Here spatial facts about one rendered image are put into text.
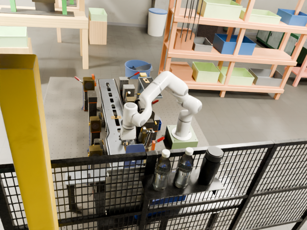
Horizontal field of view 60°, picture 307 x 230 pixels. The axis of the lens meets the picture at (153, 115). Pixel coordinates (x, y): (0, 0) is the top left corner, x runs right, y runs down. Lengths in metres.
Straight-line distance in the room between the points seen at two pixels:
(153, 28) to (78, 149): 5.54
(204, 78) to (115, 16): 4.05
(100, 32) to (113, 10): 1.66
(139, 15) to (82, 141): 6.07
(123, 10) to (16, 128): 7.34
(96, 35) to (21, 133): 5.74
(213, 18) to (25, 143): 3.82
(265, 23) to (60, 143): 3.61
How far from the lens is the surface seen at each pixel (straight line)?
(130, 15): 8.12
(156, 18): 7.42
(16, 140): 0.90
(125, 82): 2.76
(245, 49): 4.85
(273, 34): 8.28
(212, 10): 4.37
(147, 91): 1.73
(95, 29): 6.48
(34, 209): 1.13
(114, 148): 1.98
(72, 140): 2.51
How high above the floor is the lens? 2.33
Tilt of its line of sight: 34 degrees down
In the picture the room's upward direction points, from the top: 9 degrees clockwise
